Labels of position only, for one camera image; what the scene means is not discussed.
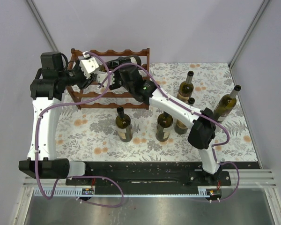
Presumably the brown wooden wine rack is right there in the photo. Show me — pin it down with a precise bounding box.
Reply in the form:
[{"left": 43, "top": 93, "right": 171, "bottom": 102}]
[{"left": 66, "top": 48, "right": 150, "bottom": 110}]

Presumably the green wine bottle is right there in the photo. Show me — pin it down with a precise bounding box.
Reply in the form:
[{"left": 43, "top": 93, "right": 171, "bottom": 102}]
[{"left": 95, "top": 55, "right": 141, "bottom": 74}]

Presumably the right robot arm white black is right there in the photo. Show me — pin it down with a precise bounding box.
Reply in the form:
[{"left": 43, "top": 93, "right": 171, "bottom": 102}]
[{"left": 107, "top": 63, "right": 221, "bottom": 186}]

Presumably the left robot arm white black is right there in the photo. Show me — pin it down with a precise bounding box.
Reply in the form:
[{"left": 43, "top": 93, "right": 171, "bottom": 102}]
[{"left": 18, "top": 52, "right": 97, "bottom": 185}]

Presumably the wine bottle front left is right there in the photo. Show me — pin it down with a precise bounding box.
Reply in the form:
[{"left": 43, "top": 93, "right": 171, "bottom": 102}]
[{"left": 115, "top": 106, "right": 133, "bottom": 142}]

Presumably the wine bottle front centre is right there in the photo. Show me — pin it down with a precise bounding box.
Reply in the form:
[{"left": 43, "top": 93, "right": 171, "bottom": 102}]
[{"left": 155, "top": 112, "right": 173, "bottom": 142}]

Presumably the wine bottle brown label back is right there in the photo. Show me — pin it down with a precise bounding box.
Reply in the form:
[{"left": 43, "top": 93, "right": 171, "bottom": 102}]
[{"left": 177, "top": 71, "right": 194, "bottom": 103}]

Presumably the wine bottle brown label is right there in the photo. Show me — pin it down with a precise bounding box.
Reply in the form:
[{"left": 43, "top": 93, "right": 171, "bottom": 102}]
[
  {"left": 177, "top": 71, "right": 194, "bottom": 103},
  {"left": 174, "top": 97, "right": 195, "bottom": 135}
]

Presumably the wine bottle brown label front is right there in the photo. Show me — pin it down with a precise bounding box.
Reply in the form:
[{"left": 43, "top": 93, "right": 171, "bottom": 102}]
[{"left": 174, "top": 97, "right": 195, "bottom": 135}]

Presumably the wine bottle far right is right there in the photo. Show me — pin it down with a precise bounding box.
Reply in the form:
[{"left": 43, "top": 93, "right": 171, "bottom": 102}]
[{"left": 213, "top": 85, "right": 241, "bottom": 123}]

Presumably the floral patterned table mat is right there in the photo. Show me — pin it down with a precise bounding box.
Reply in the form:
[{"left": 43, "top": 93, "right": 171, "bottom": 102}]
[{"left": 56, "top": 63, "right": 258, "bottom": 162}]

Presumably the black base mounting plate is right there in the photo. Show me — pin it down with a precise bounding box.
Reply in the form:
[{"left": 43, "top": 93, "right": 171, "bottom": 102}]
[{"left": 65, "top": 161, "right": 232, "bottom": 188}]

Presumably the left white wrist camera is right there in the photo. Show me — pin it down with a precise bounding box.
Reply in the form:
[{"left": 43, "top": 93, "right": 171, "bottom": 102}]
[{"left": 79, "top": 52, "right": 100, "bottom": 79}]

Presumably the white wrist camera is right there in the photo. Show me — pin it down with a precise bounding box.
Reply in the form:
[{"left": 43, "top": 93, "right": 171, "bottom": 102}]
[
  {"left": 96, "top": 71, "right": 114, "bottom": 87},
  {"left": 79, "top": 52, "right": 100, "bottom": 79}
]

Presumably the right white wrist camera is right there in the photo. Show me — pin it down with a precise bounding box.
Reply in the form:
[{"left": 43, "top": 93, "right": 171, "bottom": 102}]
[{"left": 96, "top": 71, "right": 114, "bottom": 87}]

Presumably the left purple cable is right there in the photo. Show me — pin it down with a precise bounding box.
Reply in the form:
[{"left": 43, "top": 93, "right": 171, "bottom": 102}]
[{"left": 35, "top": 52, "right": 125, "bottom": 208}]

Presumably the white slotted cable duct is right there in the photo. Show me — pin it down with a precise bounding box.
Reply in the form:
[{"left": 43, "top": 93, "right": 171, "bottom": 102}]
[{"left": 33, "top": 186, "right": 222, "bottom": 197}]

